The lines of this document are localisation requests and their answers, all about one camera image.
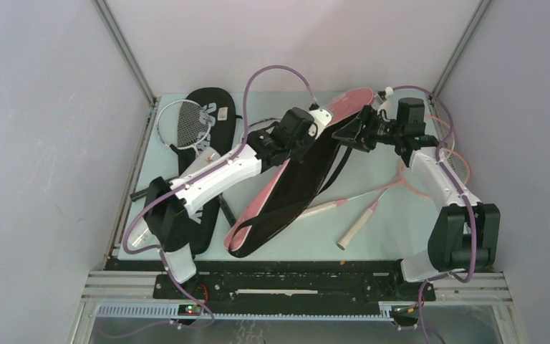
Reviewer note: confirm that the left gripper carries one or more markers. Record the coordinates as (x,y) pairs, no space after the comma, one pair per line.
(310,136)

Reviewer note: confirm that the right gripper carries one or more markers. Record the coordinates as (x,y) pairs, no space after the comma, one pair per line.
(369,117)

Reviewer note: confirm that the pink sport racket bag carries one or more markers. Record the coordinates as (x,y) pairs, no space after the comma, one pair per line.
(296,185)

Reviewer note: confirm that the white shuttlecock tube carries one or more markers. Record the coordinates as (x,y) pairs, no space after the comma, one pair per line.
(140,235)

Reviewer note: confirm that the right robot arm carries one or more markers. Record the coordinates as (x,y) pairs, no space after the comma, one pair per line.
(465,235)

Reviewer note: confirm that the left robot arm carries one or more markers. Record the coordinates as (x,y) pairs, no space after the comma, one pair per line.
(259,153)

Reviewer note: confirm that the black racket bag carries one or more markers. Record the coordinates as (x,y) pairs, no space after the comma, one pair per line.
(221,114)

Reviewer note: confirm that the white racket under pink bag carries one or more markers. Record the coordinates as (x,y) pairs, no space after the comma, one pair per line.
(256,128)

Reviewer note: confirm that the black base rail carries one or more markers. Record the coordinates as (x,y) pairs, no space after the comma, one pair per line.
(303,288)

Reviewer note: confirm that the left aluminium frame post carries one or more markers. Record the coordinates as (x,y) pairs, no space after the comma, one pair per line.
(107,16)

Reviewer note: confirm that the aluminium frame post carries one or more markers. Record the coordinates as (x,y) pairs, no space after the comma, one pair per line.
(471,29)
(107,16)

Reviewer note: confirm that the right aluminium frame post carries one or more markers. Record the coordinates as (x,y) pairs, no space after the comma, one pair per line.
(471,29)

